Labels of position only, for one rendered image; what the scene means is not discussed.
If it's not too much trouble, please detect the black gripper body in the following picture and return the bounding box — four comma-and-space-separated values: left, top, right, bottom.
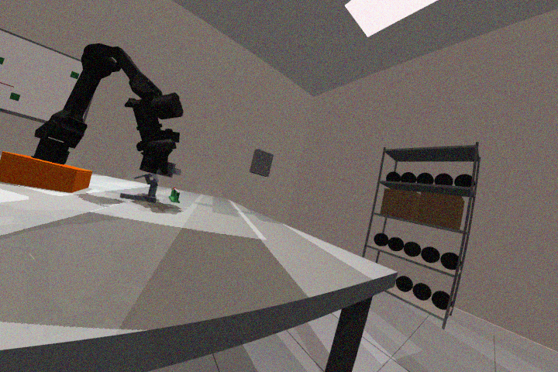
136, 120, 177, 153

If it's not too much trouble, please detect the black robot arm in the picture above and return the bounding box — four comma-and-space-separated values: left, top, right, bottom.
33, 43, 184, 164

